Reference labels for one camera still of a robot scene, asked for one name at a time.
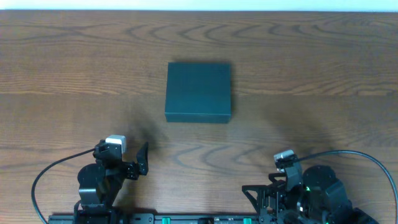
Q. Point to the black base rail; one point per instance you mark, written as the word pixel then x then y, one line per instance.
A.
pixel 149 218

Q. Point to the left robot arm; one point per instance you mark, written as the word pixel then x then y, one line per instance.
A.
pixel 101 182

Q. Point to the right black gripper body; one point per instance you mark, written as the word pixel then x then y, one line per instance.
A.
pixel 261 194

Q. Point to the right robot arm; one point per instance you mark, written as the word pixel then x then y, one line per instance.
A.
pixel 314 195

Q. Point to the black gift box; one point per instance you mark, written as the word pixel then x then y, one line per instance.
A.
pixel 198 93

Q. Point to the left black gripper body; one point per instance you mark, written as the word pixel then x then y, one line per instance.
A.
pixel 132 169

